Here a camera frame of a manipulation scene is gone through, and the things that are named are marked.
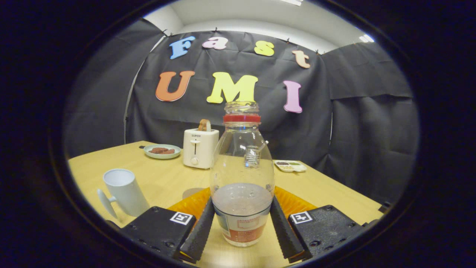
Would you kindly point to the white toaster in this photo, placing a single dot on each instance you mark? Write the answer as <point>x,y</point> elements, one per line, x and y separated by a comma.
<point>202,149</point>

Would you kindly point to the long ceiling light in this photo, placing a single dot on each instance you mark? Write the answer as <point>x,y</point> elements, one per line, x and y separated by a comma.
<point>292,2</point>

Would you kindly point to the wooden table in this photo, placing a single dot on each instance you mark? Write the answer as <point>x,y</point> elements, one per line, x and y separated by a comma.
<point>167,178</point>

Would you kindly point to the white cup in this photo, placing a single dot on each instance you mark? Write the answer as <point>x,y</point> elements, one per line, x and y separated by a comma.
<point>126,193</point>

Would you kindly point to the round brown coaster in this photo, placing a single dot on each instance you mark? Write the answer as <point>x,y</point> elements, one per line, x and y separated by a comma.
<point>191,192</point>

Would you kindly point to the short ceiling light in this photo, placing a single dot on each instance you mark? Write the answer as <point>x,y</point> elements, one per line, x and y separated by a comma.
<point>366,38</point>

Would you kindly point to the white divided condiment dish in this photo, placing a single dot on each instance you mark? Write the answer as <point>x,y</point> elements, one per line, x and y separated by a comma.
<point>290,166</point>

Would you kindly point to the brown food pieces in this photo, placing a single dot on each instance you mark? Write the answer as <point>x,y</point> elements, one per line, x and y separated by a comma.
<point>161,150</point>

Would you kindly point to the pale green plate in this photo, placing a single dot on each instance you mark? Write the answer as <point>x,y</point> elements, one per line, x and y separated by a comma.
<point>163,156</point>

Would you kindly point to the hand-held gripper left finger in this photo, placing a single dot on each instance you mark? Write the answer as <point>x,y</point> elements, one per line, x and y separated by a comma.
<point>200,234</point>

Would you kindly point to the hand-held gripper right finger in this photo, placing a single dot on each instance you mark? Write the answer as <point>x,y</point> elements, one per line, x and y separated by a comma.
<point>284,234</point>

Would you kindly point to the brown bread slice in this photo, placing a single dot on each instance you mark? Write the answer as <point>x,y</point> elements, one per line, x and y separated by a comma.
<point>203,125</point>

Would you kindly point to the clear plastic juice bottle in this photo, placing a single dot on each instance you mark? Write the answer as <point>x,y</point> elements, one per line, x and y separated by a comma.
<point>241,175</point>

